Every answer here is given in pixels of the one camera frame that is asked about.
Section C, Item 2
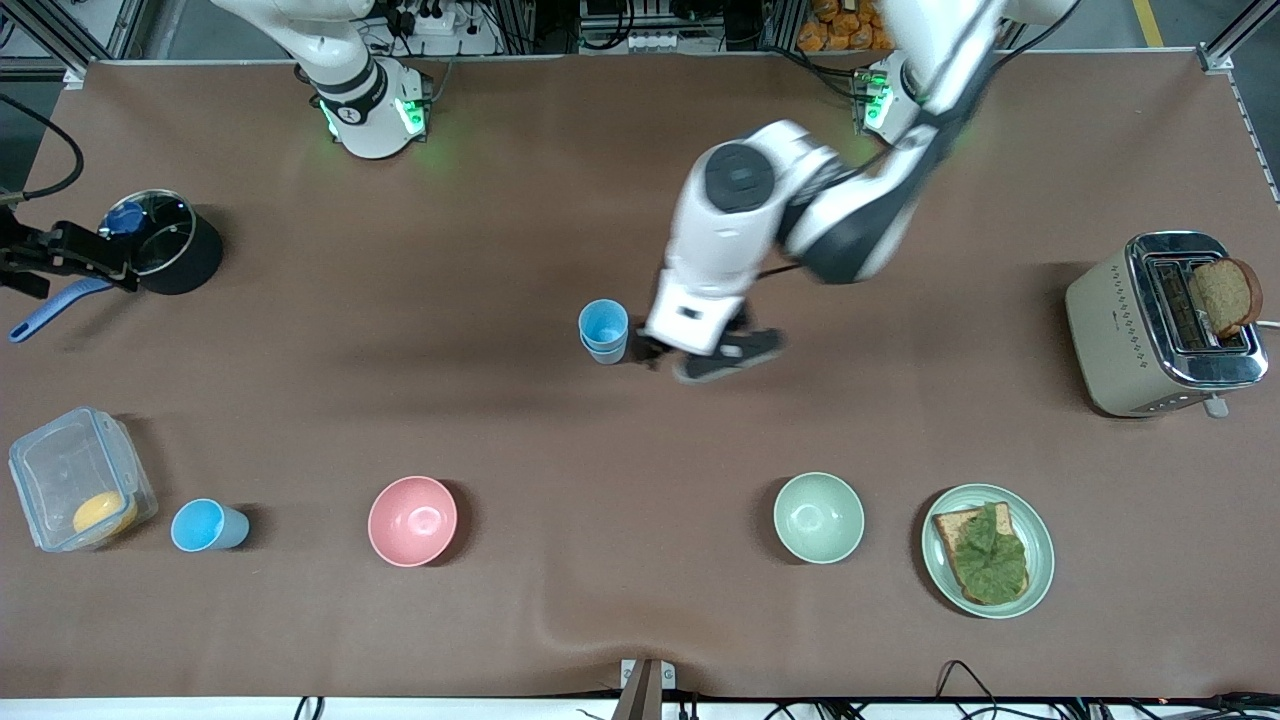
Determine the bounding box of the glass lid with blue knob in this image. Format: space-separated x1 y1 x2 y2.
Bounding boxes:
100 190 197 278

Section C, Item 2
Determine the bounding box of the clear plastic container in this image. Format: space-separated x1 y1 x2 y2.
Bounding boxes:
8 406 159 553

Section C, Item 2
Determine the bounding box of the pale green bowl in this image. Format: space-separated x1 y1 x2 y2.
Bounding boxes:
773 472 866 565

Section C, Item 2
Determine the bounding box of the orange round food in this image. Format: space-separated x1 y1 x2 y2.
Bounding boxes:
72 490 139 538

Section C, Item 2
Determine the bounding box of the pink bowl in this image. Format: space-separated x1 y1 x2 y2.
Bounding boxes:
367 475 459 568

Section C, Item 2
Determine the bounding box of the brown bread slice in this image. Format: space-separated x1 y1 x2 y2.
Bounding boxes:
932 502 1031 606

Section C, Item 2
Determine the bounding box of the bag of orange buns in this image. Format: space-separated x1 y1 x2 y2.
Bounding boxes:
797 0 901 54

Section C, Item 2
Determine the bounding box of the white power strip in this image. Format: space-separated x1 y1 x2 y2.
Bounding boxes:
395 0 471 41

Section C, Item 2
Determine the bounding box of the green lettuce leaf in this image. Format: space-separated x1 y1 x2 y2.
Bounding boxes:
950 503 1029 606

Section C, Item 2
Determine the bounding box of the pale green plate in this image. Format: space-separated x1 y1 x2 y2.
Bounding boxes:
921 484 1056 620

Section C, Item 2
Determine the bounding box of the beige chrome toaster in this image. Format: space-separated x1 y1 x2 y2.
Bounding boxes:
1065 232 1271 419

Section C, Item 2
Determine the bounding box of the brown toast slice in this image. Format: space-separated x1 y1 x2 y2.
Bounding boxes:
1188 258 1264 339

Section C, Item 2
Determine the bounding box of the black pot with blue handle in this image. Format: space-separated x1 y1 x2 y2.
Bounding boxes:
10 188 224 344

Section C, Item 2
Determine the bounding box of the black right camera cable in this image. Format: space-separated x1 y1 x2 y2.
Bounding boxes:
0 93 84 206

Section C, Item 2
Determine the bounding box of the black looped floor cable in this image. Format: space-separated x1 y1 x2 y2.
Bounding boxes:
935 660 1003 720

